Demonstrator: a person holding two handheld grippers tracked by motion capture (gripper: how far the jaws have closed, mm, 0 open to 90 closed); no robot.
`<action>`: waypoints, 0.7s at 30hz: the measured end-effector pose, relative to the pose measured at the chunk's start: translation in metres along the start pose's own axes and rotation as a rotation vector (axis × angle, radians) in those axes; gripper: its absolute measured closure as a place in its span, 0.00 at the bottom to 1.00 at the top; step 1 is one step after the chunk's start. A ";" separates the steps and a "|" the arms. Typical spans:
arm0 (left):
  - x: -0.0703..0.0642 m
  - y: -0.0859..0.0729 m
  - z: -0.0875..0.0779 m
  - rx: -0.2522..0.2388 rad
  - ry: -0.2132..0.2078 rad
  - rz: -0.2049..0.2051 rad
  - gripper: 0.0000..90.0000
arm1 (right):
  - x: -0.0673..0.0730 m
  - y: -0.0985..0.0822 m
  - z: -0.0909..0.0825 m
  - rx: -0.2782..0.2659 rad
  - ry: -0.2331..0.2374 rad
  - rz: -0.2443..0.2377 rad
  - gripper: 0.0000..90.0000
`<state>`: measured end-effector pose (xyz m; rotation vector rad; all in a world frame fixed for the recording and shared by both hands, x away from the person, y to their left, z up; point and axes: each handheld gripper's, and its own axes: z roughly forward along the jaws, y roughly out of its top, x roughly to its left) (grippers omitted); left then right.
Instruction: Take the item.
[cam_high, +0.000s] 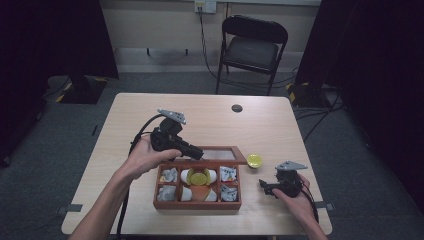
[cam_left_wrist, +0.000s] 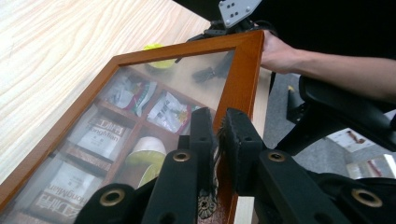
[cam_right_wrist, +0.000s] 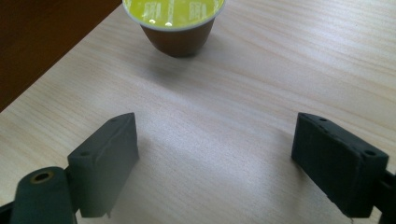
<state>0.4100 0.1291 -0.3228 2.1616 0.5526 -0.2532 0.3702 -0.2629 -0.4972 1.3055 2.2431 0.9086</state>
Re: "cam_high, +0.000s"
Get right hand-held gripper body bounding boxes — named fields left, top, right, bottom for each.
left=274, top=160, right=308, bottom=199

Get black curtain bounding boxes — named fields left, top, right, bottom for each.
left=294, top=0, right=424, bottom=214
left=0, top=0, right=120, bottom=168

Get wooden box with glass lid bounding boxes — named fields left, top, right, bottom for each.
left=152, top=145, right=249, bottom=211

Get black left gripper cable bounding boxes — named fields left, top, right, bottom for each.
left=115, top=113, right=164, bottom=240

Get person's right hand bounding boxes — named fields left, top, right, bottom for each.
left=271, top=173, right=318, bottom=225

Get black floor cables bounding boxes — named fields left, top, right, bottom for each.
left=294, top=89, right=346, bottom=143

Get black folding chair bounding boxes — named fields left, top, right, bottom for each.
left=214, top=14, right=290, bottom=97

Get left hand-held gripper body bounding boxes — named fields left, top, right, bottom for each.
left=149, top=108, right=188, bottom=153

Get grey table bracket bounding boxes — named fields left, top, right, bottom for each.
left=55, top=203, right=84, bottom=216
left=316, top=201, right=335, bottom=212

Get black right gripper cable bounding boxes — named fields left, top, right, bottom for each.
left=299, top=174, right=320, bottom=224

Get black stand base yellow tape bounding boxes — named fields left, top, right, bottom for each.
left=285, top=81, right=333, bottom=109

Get white wall socket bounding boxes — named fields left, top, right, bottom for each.
left=194, top=0, right=218, bottom=15

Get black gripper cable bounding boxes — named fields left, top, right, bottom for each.
left=299, top=174, right=320, bottom=224
left=115, top=113, right=164, bottom=240

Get person's left hand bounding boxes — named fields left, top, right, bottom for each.
left=122, top=134, right=183, bottom=182

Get group of silver foil sachets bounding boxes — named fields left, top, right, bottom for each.
left=156, top=165, right=239, bottom=203

